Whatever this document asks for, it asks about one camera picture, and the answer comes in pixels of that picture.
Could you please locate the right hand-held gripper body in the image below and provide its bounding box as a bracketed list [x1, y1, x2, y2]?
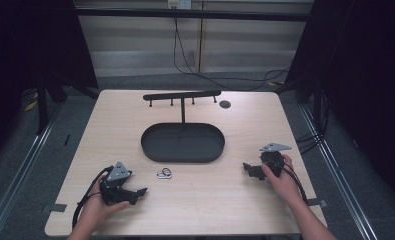
[258, 142, 293, 178]

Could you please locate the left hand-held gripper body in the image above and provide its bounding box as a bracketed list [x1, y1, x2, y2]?
[99, 161, 135, 206]

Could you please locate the person's right hand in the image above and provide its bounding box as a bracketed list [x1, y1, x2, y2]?
[260, 153, 303, 205]

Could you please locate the person's left hand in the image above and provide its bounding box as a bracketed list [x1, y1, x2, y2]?
[79, 173, 131, 232]

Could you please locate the grey tape strip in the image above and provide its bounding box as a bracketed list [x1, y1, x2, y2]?
[306, 198, 329, 209]
[40, 202, 68, 214]

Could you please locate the black hook rack with tray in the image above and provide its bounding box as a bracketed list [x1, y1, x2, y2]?
[140, 89, 226, 164]

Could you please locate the black metal stand leg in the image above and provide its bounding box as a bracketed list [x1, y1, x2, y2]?
[35, 75, 50, 136]

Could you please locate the black curtain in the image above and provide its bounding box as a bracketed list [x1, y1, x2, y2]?
[0, 0, 100, 168]
[284, 0, 395, 214]

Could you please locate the small metal key ring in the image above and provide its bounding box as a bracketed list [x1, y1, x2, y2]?
[156, 167, 174, 181]

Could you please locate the left hand-held gripper cable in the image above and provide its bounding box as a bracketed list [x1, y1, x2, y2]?
[71, 165, 115, 230]

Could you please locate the hand-held gripper cable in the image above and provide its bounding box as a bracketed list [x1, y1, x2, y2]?
[282, 162, 310, 206]
[71, 165, 115, 230]

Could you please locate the right hand-held gripper cable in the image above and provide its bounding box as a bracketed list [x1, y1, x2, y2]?
[282, 162, 310, 206]

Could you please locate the bundle of black floor cables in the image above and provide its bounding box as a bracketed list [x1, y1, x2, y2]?
[295, 89, 331, 156]

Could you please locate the metal floor rail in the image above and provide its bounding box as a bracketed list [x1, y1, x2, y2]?
[298, 103, 381, 240]
[0, 109, 65, 240]

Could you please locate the black wall cable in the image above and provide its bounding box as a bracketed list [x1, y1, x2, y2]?
[172, 16, 291, 92]

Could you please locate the yellow cable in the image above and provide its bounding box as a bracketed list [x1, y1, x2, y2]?
[22, 91, 40, 113]

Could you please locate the black horizontal frame bar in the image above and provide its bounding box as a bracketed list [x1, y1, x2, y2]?
[74, 7, 315, 23]

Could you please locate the white wall socket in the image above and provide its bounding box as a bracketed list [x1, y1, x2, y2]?
[167, 0, 193, 11]

